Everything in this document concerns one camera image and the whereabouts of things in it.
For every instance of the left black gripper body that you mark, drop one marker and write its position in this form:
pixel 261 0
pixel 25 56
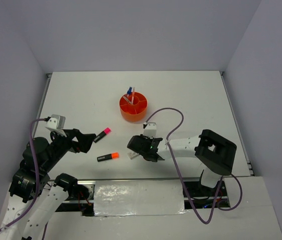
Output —
pixel 60 145

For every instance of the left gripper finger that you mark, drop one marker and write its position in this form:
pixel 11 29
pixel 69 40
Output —
pixel 83 142
pixel 73 134

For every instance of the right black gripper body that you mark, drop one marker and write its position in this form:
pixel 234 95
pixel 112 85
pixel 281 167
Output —
pixel 150 139

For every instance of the orange black highlighter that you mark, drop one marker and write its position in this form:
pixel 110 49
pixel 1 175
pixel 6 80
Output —
pixel 107 157

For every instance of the orange thin highlighter pen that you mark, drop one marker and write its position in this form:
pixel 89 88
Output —
pixel 133 95

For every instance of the clear bottle blue cap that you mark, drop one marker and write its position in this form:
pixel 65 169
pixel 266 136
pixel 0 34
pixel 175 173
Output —
pixel 129 92

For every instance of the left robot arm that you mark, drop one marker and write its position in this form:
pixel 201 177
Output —
pixel 24 221

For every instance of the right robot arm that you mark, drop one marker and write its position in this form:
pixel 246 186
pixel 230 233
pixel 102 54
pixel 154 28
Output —
pixel 214 151

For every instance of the pink black highlighter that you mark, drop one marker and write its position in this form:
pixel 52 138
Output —
pixel 102 134

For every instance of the orange round compartment organizer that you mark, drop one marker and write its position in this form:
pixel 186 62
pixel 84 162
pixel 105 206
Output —
pixel 134 112

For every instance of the silver foil tape panel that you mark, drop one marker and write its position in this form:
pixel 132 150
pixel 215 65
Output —
pixel 138 198

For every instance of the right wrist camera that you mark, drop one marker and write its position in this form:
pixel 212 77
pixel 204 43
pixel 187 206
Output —
pixel 149 129

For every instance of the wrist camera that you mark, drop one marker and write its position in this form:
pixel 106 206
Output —
pixel 56 124
pixel 149 129

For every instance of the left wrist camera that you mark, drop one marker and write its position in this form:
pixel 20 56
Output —
pixel 56 124

